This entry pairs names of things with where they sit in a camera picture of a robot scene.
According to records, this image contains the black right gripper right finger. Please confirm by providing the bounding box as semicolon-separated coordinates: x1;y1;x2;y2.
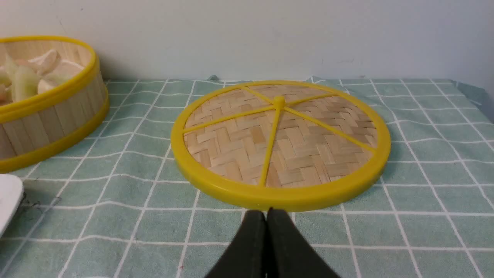
266;208;339;278

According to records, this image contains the yellow bamboo steamer basket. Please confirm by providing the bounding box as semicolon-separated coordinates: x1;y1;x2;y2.
0;36;110;173

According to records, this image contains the green checkered tablecloth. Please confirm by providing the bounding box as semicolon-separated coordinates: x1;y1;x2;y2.
0;77;494;278

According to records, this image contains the white plate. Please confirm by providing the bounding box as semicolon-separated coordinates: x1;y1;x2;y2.
0;174;24;236

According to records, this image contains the pinkish dumpling at back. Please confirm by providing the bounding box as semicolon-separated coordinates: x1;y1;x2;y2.
28;49;60;75

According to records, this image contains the green dumpling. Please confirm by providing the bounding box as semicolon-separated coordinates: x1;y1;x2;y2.
11;65;42;102

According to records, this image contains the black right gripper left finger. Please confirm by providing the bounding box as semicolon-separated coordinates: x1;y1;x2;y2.
205;210;266;278

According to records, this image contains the yellow bamboo steamer lid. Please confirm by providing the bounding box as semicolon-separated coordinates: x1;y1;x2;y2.
171;80;391;212

